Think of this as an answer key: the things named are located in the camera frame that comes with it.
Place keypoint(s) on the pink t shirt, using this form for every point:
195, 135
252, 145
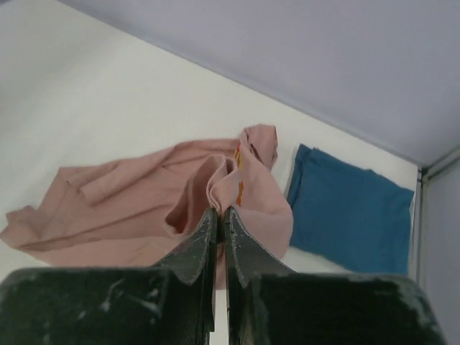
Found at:
133, 211

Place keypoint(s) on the right aluminium frame post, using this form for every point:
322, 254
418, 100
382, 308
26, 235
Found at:
422, 207

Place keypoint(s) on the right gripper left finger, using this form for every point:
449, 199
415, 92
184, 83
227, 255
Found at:
171, 302

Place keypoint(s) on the folded teal t shirt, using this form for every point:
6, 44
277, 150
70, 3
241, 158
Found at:
351, 216

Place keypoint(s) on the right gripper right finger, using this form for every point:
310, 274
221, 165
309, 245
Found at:
269, 303

